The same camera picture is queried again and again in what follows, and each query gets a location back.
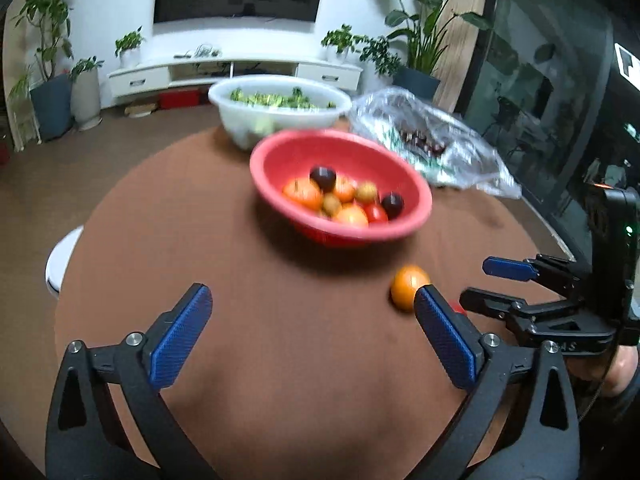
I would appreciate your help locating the white basin with greens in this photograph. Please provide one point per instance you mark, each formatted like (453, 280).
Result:
(253, 107)

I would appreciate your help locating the dark plum right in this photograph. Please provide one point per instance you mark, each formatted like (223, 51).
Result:
(393, 205)

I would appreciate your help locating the right hand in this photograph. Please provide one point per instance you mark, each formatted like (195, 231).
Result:
(614, 370)

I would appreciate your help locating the large yellow orange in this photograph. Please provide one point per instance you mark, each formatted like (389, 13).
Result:
(351, 215)

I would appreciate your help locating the red tomato front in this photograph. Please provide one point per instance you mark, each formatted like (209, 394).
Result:
(375, 213)

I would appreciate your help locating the white round stool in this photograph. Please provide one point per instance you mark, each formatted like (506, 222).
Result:
(58, 260)

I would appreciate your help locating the dark plum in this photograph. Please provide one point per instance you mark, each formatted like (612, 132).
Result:
(324, 177)
(393, 205)

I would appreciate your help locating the red plastic basin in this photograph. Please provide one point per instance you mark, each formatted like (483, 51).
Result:
(292, 154)

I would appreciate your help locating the orange tangerine left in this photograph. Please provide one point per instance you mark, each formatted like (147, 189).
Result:
(344, 188)

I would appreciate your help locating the small plant on cabinet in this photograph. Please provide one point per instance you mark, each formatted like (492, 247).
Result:
(128, 48)

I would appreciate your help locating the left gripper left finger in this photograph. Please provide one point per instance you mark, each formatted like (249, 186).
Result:
(85, 438)

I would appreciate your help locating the clear plastic bag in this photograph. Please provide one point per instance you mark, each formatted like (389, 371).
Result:
(468, 162)

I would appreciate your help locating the large orange tangerine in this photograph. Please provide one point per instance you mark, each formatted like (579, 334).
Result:
(304, 192)

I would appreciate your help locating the red tomato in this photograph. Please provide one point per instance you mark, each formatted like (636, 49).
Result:
(375, 213)
(457, 308)

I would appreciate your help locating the red box under cabinet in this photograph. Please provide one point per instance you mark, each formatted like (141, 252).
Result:
(182, 98)

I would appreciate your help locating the orange back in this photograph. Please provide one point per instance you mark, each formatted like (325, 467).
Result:
(403, 287)

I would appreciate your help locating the red tomato back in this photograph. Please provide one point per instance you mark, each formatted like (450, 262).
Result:
(457, 308)

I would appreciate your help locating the plant in white pot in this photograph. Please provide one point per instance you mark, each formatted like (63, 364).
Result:
(85, 101)

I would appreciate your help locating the dark plum left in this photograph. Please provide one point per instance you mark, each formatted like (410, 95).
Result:
(324, 177)

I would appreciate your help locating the dark cherries in bag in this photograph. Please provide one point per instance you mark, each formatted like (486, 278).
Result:
(422, 141)

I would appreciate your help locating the white tv cabinet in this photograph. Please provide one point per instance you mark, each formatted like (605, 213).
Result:
(163, 74)

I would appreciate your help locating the bushy plant white pot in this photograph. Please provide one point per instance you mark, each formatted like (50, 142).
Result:
(378, 60)

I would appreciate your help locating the large plant right blue pot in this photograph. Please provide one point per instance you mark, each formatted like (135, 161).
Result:
(419, 38)

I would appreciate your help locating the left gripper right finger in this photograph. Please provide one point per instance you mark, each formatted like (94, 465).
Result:
(540, 438)

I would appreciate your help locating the tall plant blue pot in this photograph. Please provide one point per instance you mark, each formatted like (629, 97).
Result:
(51, 98)

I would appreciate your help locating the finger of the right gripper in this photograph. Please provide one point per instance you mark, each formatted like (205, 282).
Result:
(513, 311)
(510, 268)

